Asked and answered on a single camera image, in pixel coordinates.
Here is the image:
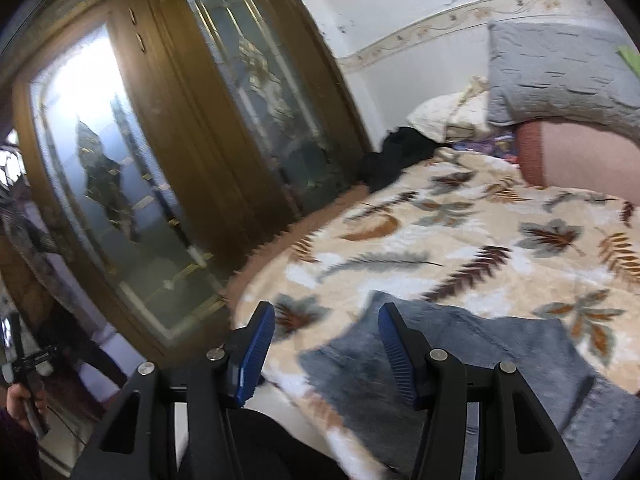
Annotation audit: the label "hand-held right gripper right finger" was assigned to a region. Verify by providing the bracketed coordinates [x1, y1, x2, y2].
[377, 302, 583, 480]

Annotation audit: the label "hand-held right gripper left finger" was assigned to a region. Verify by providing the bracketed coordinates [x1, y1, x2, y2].
[70, 301, 277, 480]

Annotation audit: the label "grey pants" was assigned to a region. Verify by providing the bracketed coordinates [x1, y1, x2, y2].
[298, 290, 640, 480]

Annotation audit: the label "person's left forearm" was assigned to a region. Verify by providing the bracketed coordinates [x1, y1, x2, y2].
[0, 407, 43, 480]

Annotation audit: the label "person's left hand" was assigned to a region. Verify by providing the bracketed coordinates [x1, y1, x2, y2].
[5, 384, 47, 428]

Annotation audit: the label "patterned hanging cloth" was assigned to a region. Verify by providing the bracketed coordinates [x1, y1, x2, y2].
[0, 195, 76, 321]

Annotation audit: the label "leaf print blanket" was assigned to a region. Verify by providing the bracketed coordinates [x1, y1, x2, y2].
[227, 147, 640, 480]

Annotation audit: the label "black cloth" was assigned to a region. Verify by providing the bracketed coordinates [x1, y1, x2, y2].
[360, 126, 441, 193]

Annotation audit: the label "wooden wardrobe with glass doors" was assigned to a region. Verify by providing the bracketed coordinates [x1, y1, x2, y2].
[0, 0, 373, 368]

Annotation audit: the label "purple printed cloth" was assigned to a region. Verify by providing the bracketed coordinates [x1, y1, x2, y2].
[450, 130, 521, 162]

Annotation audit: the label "cream pillow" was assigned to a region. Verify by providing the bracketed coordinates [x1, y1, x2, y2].
[406, 76, 493, 143]

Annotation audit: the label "pink folded blanket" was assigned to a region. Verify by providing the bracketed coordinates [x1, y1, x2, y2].
[515, 115, 640, 206]

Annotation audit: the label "grey pillow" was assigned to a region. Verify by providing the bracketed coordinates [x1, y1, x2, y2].
[486, 20, 640, 143]

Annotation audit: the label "green checkered cloth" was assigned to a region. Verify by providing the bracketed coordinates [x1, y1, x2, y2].
[616, 44, 640, 76]

